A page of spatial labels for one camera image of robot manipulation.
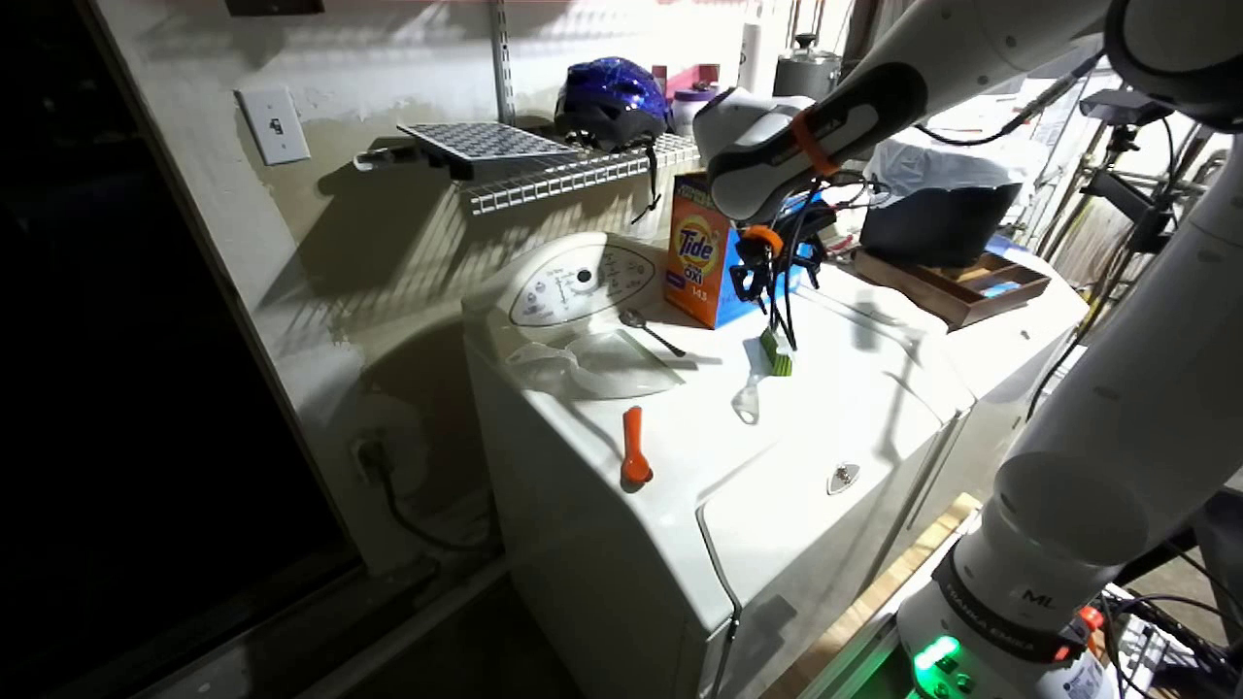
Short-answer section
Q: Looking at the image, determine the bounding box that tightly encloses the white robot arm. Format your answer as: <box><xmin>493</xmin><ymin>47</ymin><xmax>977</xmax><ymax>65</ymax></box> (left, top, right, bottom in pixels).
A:
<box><xmin>696</xmin><ymin>0</ymin><xmax>1243</xmax><ymax>664</ymax></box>

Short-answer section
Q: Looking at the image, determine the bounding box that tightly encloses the orange Tide detergent box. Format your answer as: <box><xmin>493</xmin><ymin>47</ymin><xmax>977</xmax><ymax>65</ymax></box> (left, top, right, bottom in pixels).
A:
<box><xmin>664</xmin><ymin>174</ymin><xmax>757</xmax><ymax>331</ymax></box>

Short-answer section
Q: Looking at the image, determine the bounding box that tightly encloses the black bag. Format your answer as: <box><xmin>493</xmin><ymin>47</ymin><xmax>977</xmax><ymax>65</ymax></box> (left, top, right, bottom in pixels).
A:
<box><xmin>864</xmin><ymin>139</ymin><xmax>1021</xmax><ymax>269</ymax></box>

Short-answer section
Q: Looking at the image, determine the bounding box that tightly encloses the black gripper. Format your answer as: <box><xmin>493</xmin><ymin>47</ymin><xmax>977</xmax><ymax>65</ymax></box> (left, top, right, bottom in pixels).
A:
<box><xmin>730</xmin><ymin>189</ymin><xmax>832</xmax><ymax>348</ymax></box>

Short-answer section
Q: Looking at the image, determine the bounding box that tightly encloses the white dryer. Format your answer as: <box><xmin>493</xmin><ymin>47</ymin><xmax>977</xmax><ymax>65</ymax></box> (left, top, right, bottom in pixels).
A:
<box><xmin>828</xmin><ymin>245</ymin><xmax>1097</xmax><ymax>522</ymax></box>

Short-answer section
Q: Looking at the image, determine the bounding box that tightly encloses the wall switch plate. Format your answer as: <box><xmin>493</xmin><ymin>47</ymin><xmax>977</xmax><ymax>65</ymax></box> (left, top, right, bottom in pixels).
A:
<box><xmin>239</xmin><ymin>89</ymin><xmax>311</xmax><ymax>166</ymax></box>

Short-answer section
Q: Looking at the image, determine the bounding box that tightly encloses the wire wall shelf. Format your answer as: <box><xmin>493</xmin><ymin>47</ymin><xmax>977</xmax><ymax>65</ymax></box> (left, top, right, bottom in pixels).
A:
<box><xmin>350</xmin><ymin>124</ymin><xmax>696</xmax><ymax>219</ymax></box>

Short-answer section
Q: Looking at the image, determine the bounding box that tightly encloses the wooden tray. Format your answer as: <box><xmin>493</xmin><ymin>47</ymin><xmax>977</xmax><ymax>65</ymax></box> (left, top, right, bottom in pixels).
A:
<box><xmin>850</xmin><ymin>252</ymin><xmax>1051</xmax><ymax>331</ymax></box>

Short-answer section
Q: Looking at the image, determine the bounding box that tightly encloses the clear plastic brush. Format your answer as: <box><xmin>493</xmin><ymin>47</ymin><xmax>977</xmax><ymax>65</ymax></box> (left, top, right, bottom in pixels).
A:
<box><xmin>730</xmin><ymin>334</ymin><xmax>771</xmax><ymax>426</ymax></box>

